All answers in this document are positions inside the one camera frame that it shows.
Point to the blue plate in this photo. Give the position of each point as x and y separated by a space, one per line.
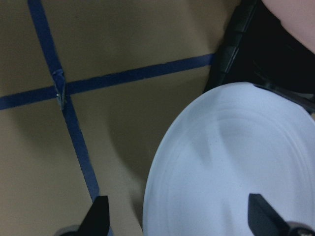
231 141

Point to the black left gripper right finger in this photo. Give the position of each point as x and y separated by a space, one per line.
263 220

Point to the pink plate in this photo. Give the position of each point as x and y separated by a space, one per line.
297 17

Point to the black dish rack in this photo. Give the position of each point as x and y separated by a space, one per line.
257 49

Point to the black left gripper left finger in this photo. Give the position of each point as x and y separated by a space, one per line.
96 222

